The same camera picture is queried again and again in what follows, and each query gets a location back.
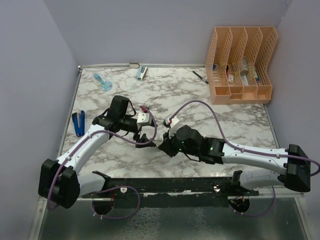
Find blue packaged item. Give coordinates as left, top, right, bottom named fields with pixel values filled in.
left=93, top=73, right=113, bottom=92

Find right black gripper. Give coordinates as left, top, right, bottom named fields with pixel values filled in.
left=159, top=127, right=199, bottom=158

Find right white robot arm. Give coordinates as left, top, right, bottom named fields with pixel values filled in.
left=158, top=125, right=311, bottom=196

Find light blue white stapler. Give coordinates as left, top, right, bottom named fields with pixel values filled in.
left=136, top=65, right=148, bottom=81

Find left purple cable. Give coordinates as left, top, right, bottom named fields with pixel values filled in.
left=46, top=105, right=158, bottom=221

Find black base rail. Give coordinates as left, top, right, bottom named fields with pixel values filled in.
left=83, top=172, right=259, bottom=208

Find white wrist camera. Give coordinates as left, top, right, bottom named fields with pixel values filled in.
left=136, top=111, right=153, bottom=128
left=163, top=115, right=182, bottom=139

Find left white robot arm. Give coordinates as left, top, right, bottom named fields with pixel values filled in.
left=38, top=95, right=157, bottom=209

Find items in organizer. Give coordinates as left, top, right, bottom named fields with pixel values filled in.
left=226, top=56, right=260, bottom=86

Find black pen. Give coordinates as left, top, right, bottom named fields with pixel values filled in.
left=192, top=70, right=209, bottom=84

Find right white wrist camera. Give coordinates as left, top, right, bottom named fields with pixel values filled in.
left=163, top=115, right=182, bottom=139

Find beige wall clip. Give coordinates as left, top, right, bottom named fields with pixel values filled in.
left=128, top=62, right=140, bottom=69

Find purple cable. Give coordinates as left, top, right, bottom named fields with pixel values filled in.
left=164, top=99, right=320, bottom=217
left=46, top=105, right=158, bottom=221

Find orange desk file organizer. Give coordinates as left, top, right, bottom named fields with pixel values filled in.
left=205, top=26, right=278, bottom=105

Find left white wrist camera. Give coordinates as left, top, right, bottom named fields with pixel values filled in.
left=136, top=111, right=153, bottom=128

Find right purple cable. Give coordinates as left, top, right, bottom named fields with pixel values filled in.
left=164, top=99, right=320, bottom=217

